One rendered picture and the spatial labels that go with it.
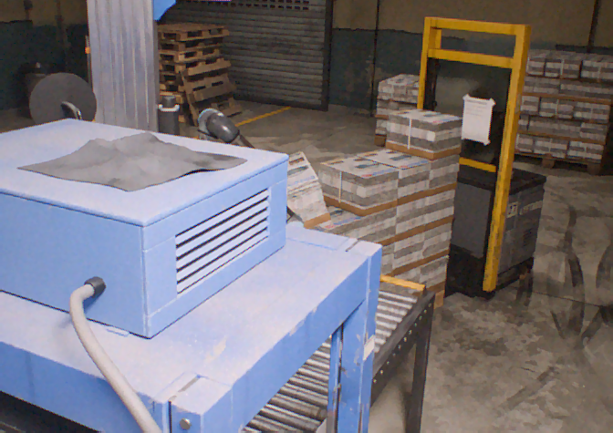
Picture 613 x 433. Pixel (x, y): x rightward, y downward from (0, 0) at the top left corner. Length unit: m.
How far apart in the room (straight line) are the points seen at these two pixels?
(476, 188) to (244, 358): 3.86
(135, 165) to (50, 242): 0.19
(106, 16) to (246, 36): 8.71
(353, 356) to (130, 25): 1.77
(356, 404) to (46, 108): 1.07
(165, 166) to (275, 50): 10.08
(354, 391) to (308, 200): 1.55
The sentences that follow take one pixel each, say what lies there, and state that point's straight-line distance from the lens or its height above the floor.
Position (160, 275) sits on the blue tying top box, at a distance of 1.06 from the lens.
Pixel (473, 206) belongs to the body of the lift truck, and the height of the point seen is 0.60.
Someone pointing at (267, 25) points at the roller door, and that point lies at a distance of 11.26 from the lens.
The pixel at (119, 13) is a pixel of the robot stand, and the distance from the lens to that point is 2.85.
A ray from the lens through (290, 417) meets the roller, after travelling 2.17.
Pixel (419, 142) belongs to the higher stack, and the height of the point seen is 1.15.
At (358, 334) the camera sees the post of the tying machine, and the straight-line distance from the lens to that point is 1.48.
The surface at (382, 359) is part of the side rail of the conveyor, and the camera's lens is 2.46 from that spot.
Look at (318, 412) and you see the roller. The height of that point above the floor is 0.80.
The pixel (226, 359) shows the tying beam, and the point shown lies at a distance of 1.02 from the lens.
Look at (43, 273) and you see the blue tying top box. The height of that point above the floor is 1.61.
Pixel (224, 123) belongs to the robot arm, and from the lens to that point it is 3.29.
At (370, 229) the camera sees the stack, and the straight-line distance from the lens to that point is 3.79.
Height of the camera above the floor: 2.10
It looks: 19 degrees down
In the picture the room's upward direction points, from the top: 2 degrees clockwise
